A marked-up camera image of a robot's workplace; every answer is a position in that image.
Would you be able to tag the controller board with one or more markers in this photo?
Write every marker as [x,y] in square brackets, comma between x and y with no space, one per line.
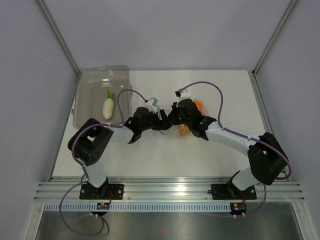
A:
[103,206]
[239,208]

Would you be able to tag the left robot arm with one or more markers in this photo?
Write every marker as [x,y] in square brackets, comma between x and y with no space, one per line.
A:
[91,140]

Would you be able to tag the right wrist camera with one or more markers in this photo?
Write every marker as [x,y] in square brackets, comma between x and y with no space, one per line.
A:
[183,94]

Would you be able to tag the left frame post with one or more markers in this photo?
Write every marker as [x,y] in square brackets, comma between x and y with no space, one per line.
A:
[57,33]

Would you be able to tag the white slotted cable duct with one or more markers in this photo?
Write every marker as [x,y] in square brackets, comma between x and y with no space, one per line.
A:
[193,207]

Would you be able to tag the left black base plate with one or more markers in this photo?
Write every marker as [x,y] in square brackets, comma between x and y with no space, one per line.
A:
[112,191]

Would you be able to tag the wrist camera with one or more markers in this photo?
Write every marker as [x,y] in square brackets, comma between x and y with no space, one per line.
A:
[151,105]
[183,94]

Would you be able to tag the zip top bag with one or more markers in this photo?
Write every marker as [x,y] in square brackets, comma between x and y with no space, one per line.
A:
[174,129]

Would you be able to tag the white fake radish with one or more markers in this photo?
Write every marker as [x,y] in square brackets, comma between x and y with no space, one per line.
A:
[108,105]

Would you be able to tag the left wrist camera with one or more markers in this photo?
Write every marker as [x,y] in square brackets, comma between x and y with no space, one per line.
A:
[151,105]

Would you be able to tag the frame post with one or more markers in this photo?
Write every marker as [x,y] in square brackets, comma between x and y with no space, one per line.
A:
[275,35]
[57,33]

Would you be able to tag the orange fake fruit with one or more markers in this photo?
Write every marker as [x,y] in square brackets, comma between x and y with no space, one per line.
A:
[198,105]

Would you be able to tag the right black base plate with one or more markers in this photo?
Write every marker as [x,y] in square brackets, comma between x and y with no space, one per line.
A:
[220,191]

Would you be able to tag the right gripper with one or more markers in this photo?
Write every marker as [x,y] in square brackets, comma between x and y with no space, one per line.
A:
[178,109]

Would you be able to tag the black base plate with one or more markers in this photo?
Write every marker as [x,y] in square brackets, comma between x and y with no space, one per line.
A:
[220,191]
[112,191]

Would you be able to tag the golden fake pastry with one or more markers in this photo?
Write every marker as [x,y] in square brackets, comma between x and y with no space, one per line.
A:
[184,131]

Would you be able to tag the aluminium mounting rail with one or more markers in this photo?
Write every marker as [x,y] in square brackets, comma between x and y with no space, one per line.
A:
[167,189]

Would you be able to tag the right controller board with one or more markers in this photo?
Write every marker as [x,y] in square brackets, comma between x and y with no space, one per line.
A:
[239,208]

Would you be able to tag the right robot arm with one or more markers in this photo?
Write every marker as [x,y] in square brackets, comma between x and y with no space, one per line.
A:
[266,157]

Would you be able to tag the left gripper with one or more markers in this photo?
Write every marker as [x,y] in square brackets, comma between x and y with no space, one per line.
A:
[164,122]

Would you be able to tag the left controller board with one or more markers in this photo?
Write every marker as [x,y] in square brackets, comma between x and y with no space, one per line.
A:
[103,206]

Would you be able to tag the clear plastic container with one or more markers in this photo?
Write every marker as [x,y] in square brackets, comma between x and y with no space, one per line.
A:
[95,86]

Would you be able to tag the right frame post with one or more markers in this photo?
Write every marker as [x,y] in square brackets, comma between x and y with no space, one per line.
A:
[275,35]

